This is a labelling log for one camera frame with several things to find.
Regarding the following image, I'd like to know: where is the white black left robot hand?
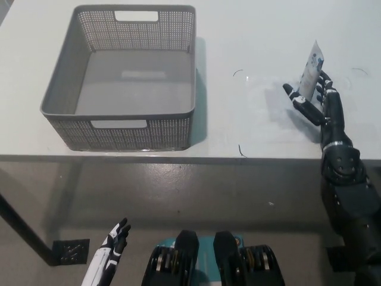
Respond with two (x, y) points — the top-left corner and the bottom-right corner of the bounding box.
(80, 217), (132, 286)

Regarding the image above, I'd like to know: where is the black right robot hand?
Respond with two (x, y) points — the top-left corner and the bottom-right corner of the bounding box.
(282, 70), (352, 149)

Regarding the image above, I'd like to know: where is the white blue shampoo tube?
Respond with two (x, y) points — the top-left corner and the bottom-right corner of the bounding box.
(298, 39), (325, 100)

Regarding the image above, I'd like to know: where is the black table foot plate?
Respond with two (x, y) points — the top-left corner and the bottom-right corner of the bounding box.
(52, 238), (91, 266)
(325, 245), (349, 272)

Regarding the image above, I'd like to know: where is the black table leg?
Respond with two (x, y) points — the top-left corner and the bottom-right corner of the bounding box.
(0, 192), (62, 267)

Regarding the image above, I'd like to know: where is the grey perforated plastic basket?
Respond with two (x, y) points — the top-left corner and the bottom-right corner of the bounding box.
(39, 4), (198, 152)

